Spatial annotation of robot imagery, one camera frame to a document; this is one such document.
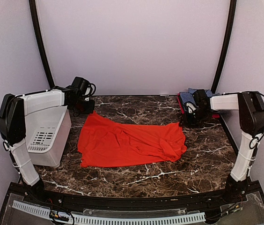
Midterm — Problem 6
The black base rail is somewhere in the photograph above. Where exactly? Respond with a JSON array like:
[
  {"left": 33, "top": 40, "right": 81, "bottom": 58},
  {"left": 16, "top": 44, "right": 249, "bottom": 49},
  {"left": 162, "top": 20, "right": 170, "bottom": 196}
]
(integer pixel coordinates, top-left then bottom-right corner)
[{"left": 4, "top": 181, "right": 264, "bottom": 219}]

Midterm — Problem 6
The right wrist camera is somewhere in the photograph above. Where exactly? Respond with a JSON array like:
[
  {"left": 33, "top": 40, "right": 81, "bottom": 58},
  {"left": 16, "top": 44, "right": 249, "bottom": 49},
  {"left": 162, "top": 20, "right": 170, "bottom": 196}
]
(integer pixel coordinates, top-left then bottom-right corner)
[{"left": 184, "top": 89, "right": 212, "bottom": 117}]

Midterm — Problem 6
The white plastic laundry basket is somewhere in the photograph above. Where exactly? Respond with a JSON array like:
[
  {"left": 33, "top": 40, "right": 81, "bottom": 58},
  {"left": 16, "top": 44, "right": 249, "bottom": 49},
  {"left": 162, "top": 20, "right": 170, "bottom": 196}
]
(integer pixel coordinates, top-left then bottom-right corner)
[{"left": 25, "top": 107, "right": 72, "bottom": 167}]

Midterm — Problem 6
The white slotted cable duct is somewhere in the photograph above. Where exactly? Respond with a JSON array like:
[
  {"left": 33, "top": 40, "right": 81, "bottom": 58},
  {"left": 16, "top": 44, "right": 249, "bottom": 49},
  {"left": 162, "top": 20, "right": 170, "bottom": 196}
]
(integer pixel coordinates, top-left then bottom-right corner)
[{"left": 12, "top": 200, "right": 205, "bottom": 225}]

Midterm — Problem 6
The right black frame post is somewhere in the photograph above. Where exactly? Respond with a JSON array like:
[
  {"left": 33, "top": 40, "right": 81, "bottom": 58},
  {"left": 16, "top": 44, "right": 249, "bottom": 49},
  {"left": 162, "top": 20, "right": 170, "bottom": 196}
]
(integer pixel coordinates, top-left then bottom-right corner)
[{"left": 211, "top": 0, "right": 237, "bottom": 94}]

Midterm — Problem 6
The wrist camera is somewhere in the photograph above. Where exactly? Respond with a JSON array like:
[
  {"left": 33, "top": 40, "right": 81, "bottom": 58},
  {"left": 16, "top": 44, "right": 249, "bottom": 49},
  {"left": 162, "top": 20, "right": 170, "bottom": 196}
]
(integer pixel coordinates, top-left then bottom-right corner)
[
  {"left": 184, "top": 89, "right": 212, "bottom": 117},
  {"left": 71, "top": 77, "right": 96, "bottom": 98}
]

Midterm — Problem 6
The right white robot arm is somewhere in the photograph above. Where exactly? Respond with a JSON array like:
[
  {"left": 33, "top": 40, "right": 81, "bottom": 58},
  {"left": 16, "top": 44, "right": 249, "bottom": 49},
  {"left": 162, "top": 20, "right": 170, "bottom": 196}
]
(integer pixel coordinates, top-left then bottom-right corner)
[{"left": 177, "top": 89, "right": 264, "bottom": 183}]

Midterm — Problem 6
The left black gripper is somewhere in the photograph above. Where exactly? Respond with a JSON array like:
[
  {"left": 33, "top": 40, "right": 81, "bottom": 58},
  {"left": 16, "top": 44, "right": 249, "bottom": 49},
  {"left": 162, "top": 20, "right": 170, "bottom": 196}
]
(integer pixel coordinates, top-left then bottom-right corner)
[{"left": 70, "top": 96, "right": 95, "bottom": 114}]

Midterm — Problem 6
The black frame post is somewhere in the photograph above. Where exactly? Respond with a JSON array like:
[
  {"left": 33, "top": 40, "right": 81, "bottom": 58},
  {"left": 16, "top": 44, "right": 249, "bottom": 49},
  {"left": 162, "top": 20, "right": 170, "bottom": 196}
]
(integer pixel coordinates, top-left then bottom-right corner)
[
  {"left": 29, "top": 0, "right": 55, "bottom": 88},
  {"left": 211, "top": 0, "right": 237, "bottom": 94}
]

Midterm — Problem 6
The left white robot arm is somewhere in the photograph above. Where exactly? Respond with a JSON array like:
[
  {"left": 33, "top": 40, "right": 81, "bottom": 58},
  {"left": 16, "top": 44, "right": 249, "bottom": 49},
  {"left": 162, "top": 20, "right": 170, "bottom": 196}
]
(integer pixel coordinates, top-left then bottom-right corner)
[{"left": 0, "top": 85, "right": 95, "bottom": 204}]

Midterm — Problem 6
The red folded garment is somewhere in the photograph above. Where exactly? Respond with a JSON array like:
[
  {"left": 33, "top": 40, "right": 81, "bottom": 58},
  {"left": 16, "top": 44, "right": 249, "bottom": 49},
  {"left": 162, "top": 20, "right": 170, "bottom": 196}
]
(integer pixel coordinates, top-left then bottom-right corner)
[{"left": 177, "top": 93, "right": 220, "bottom": 119}]

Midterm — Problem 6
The orange garment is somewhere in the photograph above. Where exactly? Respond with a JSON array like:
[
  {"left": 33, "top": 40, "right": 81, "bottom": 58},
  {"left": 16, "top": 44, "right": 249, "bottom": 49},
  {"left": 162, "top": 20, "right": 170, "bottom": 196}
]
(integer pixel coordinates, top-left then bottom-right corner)
[{"left": 77, "top": 112, "right": 187, "bottom": 167}]

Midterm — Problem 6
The blue checked shirt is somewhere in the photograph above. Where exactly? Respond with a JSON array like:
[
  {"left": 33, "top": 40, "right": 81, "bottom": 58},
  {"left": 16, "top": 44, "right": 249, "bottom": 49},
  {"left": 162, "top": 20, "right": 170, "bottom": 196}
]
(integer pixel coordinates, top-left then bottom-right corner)
[{"left": 179, "top": 88, "right": 220, "bottom": 111}]

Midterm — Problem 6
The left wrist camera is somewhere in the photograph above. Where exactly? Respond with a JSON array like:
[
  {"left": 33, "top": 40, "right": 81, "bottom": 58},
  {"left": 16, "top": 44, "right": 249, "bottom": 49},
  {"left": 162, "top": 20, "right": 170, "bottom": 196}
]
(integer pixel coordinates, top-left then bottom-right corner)
[{"left": 71, "top": 77, "right": 96, "bottom": 98}]

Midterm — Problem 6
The left black frame post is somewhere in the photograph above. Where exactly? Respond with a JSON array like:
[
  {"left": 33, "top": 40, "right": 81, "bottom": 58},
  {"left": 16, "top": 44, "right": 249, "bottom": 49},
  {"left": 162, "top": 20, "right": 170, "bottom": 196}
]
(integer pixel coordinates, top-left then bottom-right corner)
[{"left": 29, "top": 0, "right": 55, "bottom": 88}]

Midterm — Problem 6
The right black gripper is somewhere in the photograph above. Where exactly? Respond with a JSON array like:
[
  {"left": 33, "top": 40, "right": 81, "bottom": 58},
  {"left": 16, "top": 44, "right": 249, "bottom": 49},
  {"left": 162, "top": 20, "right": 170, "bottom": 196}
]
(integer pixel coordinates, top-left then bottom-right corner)
[{"left": 179, "top": 107, "right": 212, "bottom": 127}]

